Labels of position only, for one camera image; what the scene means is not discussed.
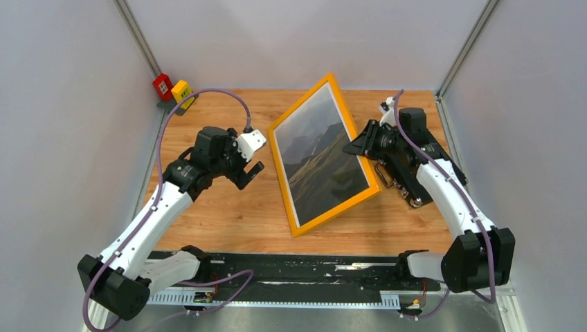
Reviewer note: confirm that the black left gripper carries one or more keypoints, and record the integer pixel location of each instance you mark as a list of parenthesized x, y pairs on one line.
[(237, 176)]

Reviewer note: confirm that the black ribbed frame backing board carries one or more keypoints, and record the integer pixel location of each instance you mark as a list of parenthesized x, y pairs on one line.
[(403, 166)]

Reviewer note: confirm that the light wooden picture frame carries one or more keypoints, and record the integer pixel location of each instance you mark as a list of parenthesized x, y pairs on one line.
[(280, 160)]

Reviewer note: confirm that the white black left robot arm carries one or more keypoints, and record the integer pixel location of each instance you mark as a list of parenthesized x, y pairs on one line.
[(118, 278)]

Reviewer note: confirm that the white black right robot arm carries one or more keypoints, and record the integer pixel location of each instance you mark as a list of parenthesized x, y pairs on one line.
[(481, 254)]

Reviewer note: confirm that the red toy house block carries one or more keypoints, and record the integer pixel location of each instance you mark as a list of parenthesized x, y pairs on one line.
[(163, 86)]

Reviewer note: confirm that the landscape photo print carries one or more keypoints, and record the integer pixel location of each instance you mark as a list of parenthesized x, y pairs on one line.
[(321, 160)]

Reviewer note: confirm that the grey toy base plate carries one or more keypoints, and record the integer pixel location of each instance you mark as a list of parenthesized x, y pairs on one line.
[(171, 104)]

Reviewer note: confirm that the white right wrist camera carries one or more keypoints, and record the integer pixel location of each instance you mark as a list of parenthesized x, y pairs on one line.
[(387, 108)]

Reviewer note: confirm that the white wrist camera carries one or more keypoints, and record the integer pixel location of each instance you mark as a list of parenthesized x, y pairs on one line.
[(387, 108), (249, 143)]

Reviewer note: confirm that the aluminium rail right table edge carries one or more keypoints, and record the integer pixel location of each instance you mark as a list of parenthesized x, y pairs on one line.
[(455, 139)]

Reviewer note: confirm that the aluminium front rail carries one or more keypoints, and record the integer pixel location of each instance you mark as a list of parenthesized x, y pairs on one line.
[(191, 307)]

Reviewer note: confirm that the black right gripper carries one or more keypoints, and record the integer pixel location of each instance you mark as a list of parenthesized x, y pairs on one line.
[(365, 142)]

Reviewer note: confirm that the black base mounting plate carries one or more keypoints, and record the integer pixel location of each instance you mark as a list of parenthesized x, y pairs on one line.
[(308, 279)]

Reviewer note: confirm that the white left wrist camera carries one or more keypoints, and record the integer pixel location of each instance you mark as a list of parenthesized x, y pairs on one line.
[(249, 143)]

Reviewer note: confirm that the yellow toy house block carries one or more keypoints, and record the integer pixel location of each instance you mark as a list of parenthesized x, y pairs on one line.
[(180, 91)]

